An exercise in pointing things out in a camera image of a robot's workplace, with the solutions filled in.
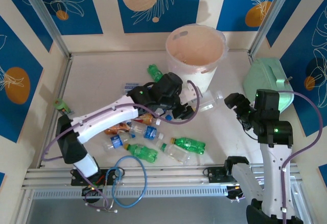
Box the aluminium mounting rail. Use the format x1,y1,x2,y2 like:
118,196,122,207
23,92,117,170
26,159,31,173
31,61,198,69
21,164,303,190

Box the red orange label juice bottle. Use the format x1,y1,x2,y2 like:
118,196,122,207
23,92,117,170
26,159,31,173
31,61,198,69
132,113,157,126

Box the small green capped bottle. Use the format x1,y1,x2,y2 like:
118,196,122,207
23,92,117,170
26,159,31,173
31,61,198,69
53,98,75,115

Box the blue stethoscope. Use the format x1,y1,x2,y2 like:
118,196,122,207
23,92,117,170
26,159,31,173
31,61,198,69
96,155,148,214

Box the clear water bottle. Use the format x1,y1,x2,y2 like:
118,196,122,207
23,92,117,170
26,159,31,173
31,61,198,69
121,82,144,92

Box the grey slotted cable duct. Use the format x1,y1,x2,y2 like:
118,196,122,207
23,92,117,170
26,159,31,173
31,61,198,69
32,185,228,200

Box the cream plastic bin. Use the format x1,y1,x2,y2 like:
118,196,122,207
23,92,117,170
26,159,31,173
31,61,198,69
165,24,228,93

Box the green plastic soda bottle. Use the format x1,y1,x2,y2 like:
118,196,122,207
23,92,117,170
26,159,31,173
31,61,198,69
124,143,159,164
170,136,206,156
147,64,164,82

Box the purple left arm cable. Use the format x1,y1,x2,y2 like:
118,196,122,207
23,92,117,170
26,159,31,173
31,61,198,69
40,80,201,208

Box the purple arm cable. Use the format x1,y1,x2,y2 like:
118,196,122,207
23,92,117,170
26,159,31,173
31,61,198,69
226,90,323,213
40,80,201,208

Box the aluminium frame post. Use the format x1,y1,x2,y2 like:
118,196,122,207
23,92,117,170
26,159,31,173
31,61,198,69
249,0,301,56
19,0,72,58

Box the brown orange labelled bottle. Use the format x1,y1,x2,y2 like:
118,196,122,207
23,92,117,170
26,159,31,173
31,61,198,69
104,122,131,136

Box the grey metal panel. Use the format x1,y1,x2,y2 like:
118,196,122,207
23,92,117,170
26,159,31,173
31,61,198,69
25,195,256,224

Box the thin black right gripper wire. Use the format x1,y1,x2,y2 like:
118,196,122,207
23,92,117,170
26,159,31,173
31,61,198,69
244,126,259,139

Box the aluminium side rail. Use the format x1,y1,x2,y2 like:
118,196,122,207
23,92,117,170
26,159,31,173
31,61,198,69
38,55,74,168

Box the clear unlabelled plastic bottle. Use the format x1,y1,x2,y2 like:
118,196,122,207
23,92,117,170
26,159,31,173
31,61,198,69
198,90,225,113

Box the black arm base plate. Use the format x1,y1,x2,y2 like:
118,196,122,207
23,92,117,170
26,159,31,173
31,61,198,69
204,166,253,184
71,167,126,187

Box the mint green zip case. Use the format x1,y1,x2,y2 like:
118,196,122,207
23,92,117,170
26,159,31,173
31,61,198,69
242,57,295,115

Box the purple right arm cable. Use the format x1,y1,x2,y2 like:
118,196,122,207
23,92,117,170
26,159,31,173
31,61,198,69
226,90,323,213

